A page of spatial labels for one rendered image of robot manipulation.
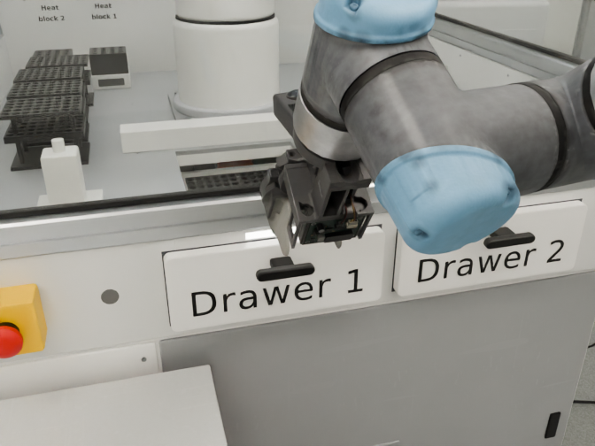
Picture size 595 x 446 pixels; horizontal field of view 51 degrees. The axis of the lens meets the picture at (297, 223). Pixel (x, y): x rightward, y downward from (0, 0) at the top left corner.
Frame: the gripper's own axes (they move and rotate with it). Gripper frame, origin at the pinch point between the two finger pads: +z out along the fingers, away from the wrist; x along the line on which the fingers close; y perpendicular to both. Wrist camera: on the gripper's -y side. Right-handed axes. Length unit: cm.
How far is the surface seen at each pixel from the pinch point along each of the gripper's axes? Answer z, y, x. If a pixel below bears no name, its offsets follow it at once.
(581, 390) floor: 115, 10, 104
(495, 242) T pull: 8.9, 2.2, 28.3
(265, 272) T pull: 8.6, 1.8, -3.3
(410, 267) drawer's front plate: 14.5, 1.7, 18.0
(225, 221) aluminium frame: 7.2, -5.3, -7.0
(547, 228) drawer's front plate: 12.0, 0.0, 39.2
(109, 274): 11.8, -2.5, -21.7
